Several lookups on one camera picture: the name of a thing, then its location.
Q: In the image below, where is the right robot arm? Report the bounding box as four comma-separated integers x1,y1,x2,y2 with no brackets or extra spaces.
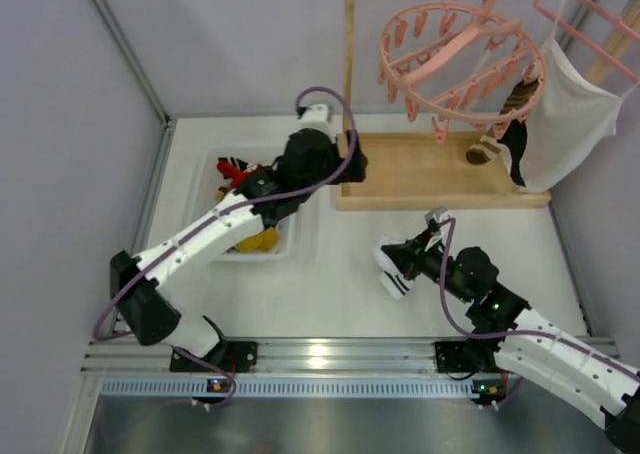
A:
399,230,639,453

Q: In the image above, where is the clear plastic bin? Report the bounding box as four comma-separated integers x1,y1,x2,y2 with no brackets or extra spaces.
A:
183,144,298,262

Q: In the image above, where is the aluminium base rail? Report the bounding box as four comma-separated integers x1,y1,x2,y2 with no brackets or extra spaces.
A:
81,338,462,376

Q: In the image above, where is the black sock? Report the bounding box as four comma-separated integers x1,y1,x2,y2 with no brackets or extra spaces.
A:
498,120,528,187

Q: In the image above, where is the pink clothes hanger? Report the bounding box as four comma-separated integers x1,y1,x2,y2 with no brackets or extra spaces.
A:
533,0,639,87

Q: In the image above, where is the left black mount plate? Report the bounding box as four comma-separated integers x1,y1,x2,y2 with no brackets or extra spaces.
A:
169,341,258,374

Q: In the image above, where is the right black mount plate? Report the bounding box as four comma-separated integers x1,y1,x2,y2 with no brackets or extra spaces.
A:
433,341,475,374

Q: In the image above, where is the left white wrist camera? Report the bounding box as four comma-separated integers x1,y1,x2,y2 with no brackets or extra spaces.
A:
296,103,333,136

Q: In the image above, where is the wooden clothes rack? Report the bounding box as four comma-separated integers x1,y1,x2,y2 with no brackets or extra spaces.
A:
335,0,640,212

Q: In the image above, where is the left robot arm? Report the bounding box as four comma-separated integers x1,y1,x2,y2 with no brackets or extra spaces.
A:
110,128,367,364

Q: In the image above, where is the white striped sock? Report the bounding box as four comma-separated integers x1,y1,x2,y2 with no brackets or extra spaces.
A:
373,235,415,300

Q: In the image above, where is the mustard yellow sock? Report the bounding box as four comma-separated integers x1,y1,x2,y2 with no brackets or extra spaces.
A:
234,227,280,254

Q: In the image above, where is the brown striped sock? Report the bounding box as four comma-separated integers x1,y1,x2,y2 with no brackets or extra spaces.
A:
465,80,539,166

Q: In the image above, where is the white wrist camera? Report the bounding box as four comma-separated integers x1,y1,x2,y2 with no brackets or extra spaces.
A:
296,103,333,136
425,207,453,247

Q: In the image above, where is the pink round clip hanger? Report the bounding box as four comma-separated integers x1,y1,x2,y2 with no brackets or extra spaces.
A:
377,0,547,141

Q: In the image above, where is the perforated cable duct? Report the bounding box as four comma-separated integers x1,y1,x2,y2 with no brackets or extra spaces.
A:
100,377,502,399

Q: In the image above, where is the white tank top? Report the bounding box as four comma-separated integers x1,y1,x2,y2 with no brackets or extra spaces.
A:
519,40,623,193

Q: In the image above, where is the black mount plate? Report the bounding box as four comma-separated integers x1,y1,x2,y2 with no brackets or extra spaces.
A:
169,341,258,374
433,341,475,374

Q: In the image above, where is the red sock in bin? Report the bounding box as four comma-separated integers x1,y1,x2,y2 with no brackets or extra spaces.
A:
216,157,263,192

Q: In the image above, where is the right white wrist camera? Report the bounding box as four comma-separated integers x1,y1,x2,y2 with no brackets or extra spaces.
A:
425,207,453,247

